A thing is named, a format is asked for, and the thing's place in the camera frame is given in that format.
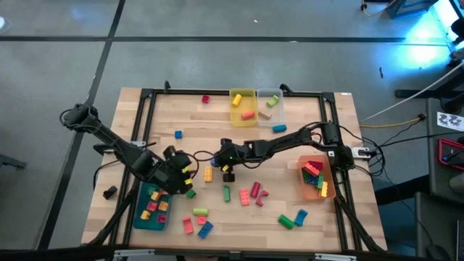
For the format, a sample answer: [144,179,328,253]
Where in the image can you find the grey round object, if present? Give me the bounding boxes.
[449,173,464,195]

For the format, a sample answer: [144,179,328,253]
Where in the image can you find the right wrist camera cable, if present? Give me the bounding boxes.
[235,154,273,170]

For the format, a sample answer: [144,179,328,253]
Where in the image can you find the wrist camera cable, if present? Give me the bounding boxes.
[188,149,220,181]
[235,154,273,170]

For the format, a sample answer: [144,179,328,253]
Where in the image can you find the orange transparent bin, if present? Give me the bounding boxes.
[296,154,337,202]

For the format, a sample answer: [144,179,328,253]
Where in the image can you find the yellow transparent bin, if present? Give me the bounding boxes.
[228,88,259,128]

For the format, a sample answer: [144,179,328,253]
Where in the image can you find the printed white paper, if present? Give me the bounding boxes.
[436,111,464,132]

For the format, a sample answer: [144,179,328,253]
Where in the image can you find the grey chair foot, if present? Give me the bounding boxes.
[0,154,28,170]

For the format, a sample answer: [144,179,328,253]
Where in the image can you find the grey side desk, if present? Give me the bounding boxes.
[426,97,464,196]

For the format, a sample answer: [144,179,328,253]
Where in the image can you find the blue crate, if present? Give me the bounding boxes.
[384,0,439,19]

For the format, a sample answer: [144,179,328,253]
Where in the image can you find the teal plastic bin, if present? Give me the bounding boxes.
[132,182,174,231]

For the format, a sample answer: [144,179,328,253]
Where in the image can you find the blue long studded brick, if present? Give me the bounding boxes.
[197,221,215,240]

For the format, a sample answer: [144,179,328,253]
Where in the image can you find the red arch block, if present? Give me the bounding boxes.
[255,189,270,207]

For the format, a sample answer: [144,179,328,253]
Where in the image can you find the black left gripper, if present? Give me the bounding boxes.
[147,146,194,196]

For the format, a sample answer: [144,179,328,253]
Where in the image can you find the clear plastic bin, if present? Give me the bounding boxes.
[256,88,285,128]

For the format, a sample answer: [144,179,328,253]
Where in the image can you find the silver metal bracket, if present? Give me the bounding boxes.
[314,252,358,261]
[114,248,156,259]

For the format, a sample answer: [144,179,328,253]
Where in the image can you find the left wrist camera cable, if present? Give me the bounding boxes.
[188,149,220,181]

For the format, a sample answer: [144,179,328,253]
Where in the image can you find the black power cable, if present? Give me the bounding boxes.
[360,132,464,149]

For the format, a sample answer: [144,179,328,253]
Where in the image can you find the grey low cabinet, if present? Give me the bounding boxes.
[415,191,464,261]

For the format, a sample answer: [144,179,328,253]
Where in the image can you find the pink arch block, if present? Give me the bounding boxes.
[181,216,194,235]

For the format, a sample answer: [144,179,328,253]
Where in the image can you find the blue arch block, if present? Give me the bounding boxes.
[294,209,309,228]

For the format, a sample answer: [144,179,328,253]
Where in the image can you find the red long studded brick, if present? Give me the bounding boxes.
[303,162,320,178]

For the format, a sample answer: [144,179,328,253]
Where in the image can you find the red and black device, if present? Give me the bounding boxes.
[436,137,464,172]

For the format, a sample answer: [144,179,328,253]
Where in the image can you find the orange floor cable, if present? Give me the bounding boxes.
[360,0,398,17]

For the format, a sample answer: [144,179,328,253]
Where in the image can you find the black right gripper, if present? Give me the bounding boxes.
[215,136,252,183]

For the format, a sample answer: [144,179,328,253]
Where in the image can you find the white floor cable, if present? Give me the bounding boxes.
[360,61,464,123]

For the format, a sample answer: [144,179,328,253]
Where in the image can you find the white power strip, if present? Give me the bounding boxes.
[349,146,373,160]

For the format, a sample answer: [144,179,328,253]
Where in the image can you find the small black object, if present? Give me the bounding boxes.
[102,185,119,201]

